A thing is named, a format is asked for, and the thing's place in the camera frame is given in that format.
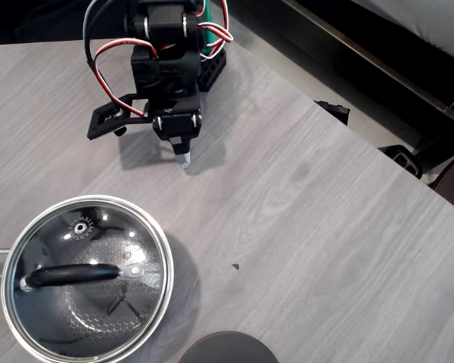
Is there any black camera mount frame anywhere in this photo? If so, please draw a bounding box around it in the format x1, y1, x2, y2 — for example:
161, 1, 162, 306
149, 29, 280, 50
86, 93, 154, 142

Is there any glass lid with black handle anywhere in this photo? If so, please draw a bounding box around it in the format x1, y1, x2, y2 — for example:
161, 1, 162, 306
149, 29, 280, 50
2, 195, 174, 363

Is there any dark furniture frame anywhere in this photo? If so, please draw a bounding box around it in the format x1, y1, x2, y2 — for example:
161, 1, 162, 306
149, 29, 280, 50
226, 0, 454, 169

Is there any red white servo cable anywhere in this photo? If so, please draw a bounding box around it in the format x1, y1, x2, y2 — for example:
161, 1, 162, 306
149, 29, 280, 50
85, 37, 157, 119
199, 40, 228, 61
197, 0, 235, 45

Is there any green circuit board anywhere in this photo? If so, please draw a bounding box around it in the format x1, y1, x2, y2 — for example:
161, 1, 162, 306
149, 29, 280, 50
201, 0, 218, 51

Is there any black camera cable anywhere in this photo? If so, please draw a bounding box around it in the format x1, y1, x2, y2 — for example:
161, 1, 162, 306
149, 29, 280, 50
81, 0, 104, 66

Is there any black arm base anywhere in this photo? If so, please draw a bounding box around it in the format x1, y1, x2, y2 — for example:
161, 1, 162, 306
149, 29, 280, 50
196, 47, 229, 94

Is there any black table clamp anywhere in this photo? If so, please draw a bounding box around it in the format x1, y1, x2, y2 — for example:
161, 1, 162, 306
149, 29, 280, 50
313, 99, 352, 127
377, 144, 424, 180

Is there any dark grey round disc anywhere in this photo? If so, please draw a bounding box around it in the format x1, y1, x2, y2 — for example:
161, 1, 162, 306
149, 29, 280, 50
177, 330, 280, 363

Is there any white cushion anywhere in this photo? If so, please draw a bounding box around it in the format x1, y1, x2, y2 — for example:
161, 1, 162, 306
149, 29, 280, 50
350, 0, 454, 64

